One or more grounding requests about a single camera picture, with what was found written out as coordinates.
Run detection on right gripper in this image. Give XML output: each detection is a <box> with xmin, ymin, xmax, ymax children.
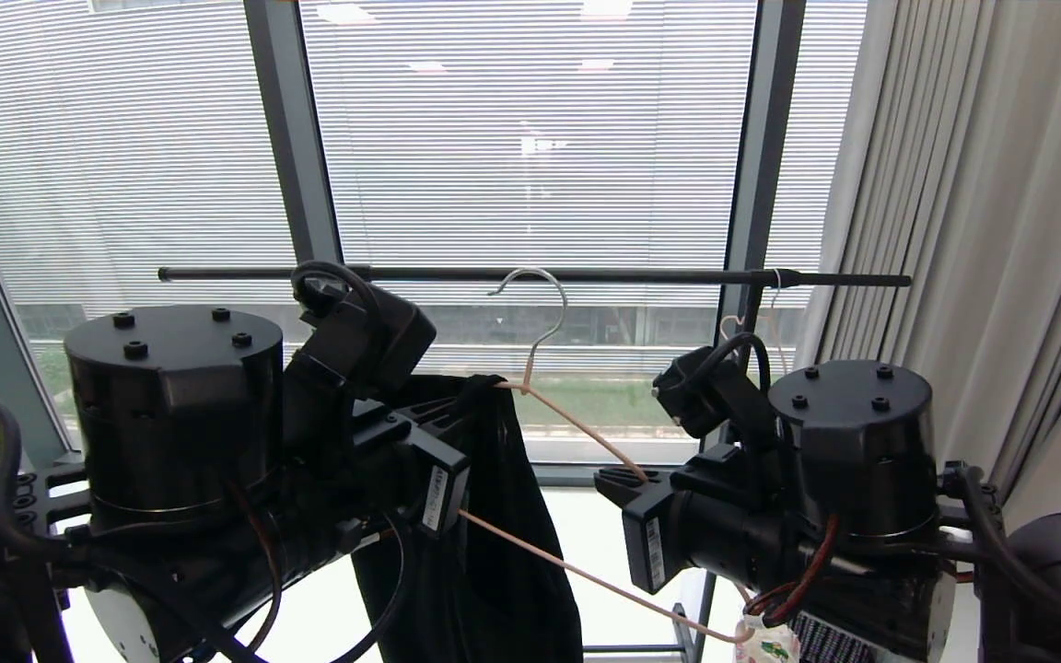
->
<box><xmin>593</xmin><ymin>447</ymin><xmax>828</xmax><ymax>596</ymax></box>

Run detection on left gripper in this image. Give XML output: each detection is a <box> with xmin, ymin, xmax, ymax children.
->
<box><xmin>282</xmin><ymin>375</ymin><xmax>507</xmax><ymax>574</ymax></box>

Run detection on pink clothes hanger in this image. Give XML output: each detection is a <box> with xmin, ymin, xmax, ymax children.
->
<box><xmin>718</xmin><ymin>276</ymin><xmax>789</xmax><ymax>378</ymax></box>
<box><xmin>457</xmin><ymin>266</ymin><xmax>758</xmax><ymax>646</ymax></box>

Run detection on black garment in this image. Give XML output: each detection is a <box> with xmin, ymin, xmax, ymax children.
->
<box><xmin>351</xmin><ymin>372</ymin><xmax>585</xmax><ymax>663</ymax></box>

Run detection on black clothes rack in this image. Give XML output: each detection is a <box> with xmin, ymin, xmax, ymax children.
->
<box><xmin>157</xmin><ymin>264</ymin><xmax>913</xmax><ymax>663</ymax></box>

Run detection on cream printed garment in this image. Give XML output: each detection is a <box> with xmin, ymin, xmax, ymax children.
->
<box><xmin>735</xmin><ymin>614</ymin><xmax>804</xmax><ymax>663</ymax></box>

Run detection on window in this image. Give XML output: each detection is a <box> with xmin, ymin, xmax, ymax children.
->
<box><xmin>0</xmin><ymin>0</ymin><xmax>868</xmax><ymax>489</ymax></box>

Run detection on beige curtain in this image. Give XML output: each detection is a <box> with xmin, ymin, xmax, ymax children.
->
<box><xmin>798</xmin><ymin>0</ymin><xmax>1061</xmax><ymax>517</ymax></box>

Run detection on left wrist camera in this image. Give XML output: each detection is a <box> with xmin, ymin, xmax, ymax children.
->
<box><xmin>282</xmin><ymin>276</ymin><xmax>437</xmax><ymax>461</ymax></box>

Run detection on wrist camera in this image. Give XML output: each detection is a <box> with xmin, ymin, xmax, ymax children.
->
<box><xmin>282</xmin><ymin>276</ymin><xmax>437</xmax><ymax>461</ymax></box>
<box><xmin>652</xmin><ymin>345</ymin><xmax>785</xmax><ymax>461</ymax></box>

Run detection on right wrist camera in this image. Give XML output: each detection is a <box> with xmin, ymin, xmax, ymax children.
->
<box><xmin>652</xmin><ymin>345</ymin><xmax>785</xmax><ymax>461</ymax></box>

